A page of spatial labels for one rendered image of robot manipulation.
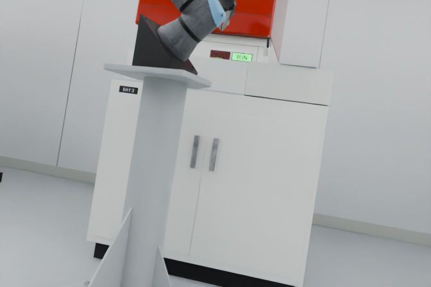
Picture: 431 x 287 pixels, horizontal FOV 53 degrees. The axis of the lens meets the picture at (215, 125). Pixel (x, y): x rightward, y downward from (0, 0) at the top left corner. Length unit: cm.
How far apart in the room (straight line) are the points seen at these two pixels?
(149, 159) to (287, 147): 59
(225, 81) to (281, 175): 46
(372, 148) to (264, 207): 225
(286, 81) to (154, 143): 63
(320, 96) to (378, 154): 219
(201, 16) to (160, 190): 62
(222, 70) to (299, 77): 33
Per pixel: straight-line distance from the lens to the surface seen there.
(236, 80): 184
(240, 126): 181
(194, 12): 153
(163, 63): 147
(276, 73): 182
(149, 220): 153
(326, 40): 403
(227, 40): 254
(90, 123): 443
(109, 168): 198
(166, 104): 150
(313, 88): 181
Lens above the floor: 62
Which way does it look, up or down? 2 degrees up
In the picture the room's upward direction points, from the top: 9 degrees clockwise
